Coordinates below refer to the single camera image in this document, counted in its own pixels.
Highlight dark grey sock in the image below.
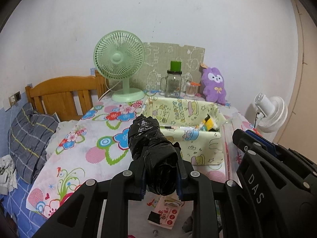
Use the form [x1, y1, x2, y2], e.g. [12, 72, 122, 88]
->
[182, 212, 193, 233]

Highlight pink tissue pack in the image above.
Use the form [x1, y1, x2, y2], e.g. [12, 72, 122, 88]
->
[147, 196, 184, 229]

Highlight black plastic bag bundle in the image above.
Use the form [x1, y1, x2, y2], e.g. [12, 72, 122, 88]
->
[128, 114, 178, 196]

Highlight clear plastic zip bag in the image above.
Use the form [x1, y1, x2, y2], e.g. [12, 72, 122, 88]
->
[219, 112, 253, 183]

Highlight blue bed sheet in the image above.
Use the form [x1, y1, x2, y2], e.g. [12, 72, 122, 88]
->
[0, 93, 46, 237]

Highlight beige door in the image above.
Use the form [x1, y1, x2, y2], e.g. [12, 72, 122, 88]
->
[274, 0, 317, 162]

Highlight yellow cartoon fabric storage box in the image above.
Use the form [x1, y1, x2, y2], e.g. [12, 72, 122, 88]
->
[141, 96, 226, 165]

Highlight white floor fan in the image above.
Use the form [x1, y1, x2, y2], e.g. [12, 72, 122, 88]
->
[254, 93, 288, 133]

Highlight floral tablecloth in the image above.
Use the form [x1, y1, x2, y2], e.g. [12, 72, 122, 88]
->
[26, 89, 263, 228]

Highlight white crumpled cloth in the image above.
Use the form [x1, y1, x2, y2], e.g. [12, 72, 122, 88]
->
[0, 155, 18, 196]

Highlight grey plaid pillow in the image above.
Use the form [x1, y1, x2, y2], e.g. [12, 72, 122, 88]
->
[8, 103, 59, 184]

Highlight glass mason jar mug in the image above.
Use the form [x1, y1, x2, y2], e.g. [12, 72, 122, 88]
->
[159, 70, 183, 98]

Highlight purple plush bunny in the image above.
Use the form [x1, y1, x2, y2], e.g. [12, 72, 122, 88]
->
[201, 66, 226, 105]

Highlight wooden bed headboard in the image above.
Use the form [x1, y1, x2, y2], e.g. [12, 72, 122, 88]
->
[25, 70, 109, 121]

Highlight green cup on jar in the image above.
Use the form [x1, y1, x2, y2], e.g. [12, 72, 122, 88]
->
[170, 61, 182, 72]

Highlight green cartoon cardboard panel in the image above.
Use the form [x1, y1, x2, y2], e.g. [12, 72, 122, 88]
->
[130, 42, 205, 91]

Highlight green desk fan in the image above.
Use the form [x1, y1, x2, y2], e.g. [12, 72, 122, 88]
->
[94, 31, 146, 103]

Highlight wall power socket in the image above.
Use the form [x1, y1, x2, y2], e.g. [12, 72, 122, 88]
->
[9, 92, 21, 106]

